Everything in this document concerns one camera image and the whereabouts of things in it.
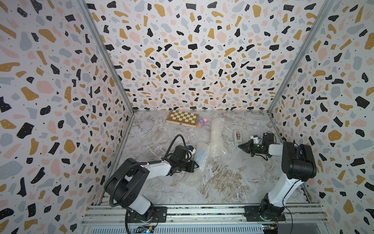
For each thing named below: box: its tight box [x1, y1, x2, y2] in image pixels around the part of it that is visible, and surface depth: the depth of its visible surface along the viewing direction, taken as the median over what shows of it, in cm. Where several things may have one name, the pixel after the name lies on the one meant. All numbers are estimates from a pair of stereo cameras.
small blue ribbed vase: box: [195, 147, 208, 163], surface depth 90 cm
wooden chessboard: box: [165, 109, 200, 129], surface depth 115 cm
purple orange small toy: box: [198, 117, 205, 128], surface depth 112 cm
